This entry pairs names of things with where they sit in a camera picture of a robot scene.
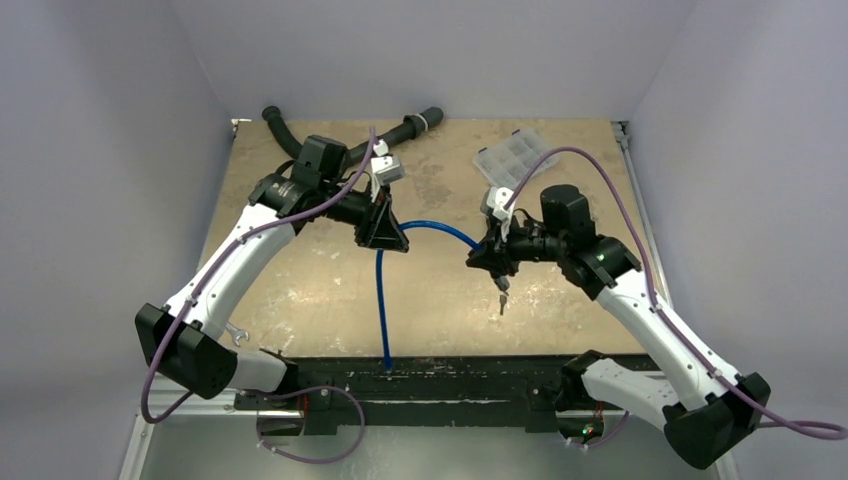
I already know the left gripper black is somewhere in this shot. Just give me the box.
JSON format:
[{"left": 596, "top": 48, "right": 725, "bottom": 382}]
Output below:
[{"left": 319, "top": 177, "right": 410, "bottom": 248}]

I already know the blue cable lock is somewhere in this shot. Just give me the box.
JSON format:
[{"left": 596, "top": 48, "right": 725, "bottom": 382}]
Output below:
[{"left": 377, "top": 220, "right": 499, "bottom": 368}]

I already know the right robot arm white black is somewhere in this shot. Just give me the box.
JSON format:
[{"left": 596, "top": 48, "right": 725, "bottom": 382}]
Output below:
[{"left": 466, "top": 184, "right": 771, "bottom": 470}]

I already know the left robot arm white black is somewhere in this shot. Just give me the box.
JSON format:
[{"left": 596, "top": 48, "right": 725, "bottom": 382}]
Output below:
[{"left": 135, "top": 135, "right": 409, "bottom": 409}]

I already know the clear plastic organizer box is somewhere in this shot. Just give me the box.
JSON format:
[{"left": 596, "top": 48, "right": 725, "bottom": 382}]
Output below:
[{"left": 472, "top": 128, "right": 552, "bottom": 189}]

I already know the silver open-end wrench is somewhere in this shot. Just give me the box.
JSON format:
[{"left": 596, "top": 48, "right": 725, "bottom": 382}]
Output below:
[{"left": 225, "top": 323, "right": 250, "bottom": 347}]

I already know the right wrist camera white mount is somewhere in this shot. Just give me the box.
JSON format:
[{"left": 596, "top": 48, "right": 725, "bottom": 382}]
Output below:
[{"left": 480, "top": 187, "right": 514, "bottom": 241}]

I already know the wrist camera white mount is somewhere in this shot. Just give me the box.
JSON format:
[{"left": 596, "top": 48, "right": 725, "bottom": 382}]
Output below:
[
  {"left": 480, "top": 187, "right": 514, "bottom": 241},
  {"left": 369, "top": 139, "right": 406, "bottom": 203}
]

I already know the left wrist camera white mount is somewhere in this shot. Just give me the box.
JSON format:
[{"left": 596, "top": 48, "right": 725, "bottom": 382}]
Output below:
[{"left": 369, "top": 139, "right": 406, "bottom": 203}]

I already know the black corrugated hose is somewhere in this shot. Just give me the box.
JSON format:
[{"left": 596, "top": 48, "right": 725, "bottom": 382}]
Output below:
[{"left": 261, "top": 104, "right": 446, "bottom": 164}]

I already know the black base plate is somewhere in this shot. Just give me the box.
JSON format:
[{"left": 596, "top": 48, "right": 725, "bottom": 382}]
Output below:
[{"left": 234, "top": 350, "right": 603, "bottom": 435}]

